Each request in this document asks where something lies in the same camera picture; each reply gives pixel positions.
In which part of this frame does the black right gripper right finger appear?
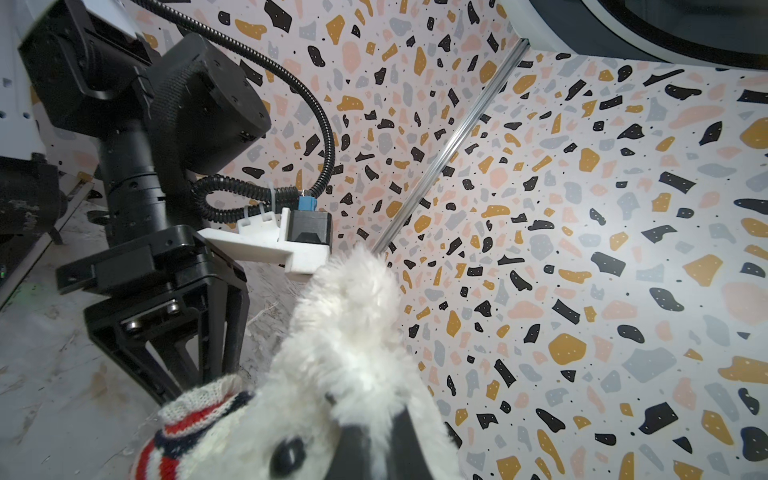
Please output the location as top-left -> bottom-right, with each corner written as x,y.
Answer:
386,409 -> 433,480

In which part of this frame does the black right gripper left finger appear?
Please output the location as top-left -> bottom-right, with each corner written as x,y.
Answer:
324,425 -> 372,480

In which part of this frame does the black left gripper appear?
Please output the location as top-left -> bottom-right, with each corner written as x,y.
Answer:
56,225 -> 250,405

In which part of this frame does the white plush teddy bear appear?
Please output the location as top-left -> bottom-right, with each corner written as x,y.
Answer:
198,246 -> 462,479

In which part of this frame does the red white striped knit sweater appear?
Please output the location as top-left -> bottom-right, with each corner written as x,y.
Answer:
129,374 -> 254,479

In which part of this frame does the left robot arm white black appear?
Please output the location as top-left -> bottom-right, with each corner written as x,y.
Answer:
1,1 -> 270,404

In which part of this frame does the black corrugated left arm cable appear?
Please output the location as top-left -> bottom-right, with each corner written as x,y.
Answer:
128,0 -> 336,224

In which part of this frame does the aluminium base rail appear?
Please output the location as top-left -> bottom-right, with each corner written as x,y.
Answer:
1,174 -> 94,308

